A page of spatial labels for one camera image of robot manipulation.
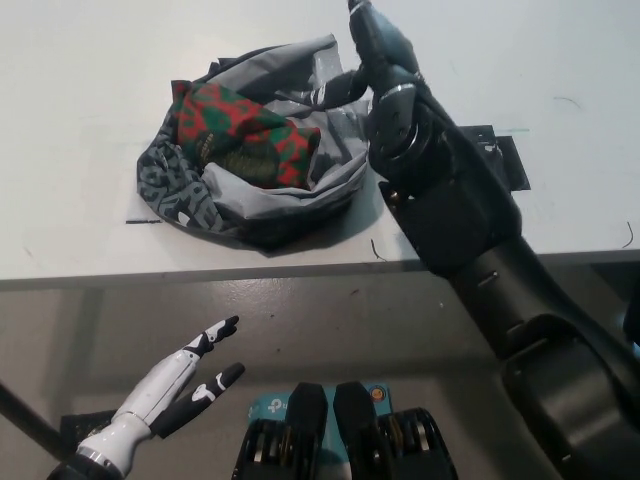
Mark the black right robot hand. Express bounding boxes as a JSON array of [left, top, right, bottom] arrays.
[[307, 0, 421, 110]]

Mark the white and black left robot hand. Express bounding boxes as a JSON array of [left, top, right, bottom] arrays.
[[74, 314, 246, 459]]

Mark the red and green cloth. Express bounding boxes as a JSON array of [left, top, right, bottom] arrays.
[[172, 82, 321, 190]]

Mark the black and grey plastic bag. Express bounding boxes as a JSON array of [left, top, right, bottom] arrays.
[[137, 33, 374, 259]]

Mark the teal box on robot torso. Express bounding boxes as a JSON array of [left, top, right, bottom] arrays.
[[248, 383, 396, 480]]

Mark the black table foot plate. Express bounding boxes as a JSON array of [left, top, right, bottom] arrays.
[[59, 408, 121, 454]]

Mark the black table leg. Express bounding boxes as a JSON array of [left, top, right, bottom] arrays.
[[0, 379, 76, 462]]

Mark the black tape patch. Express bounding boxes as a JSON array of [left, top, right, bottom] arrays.
[[459, 124, 532, 191]]

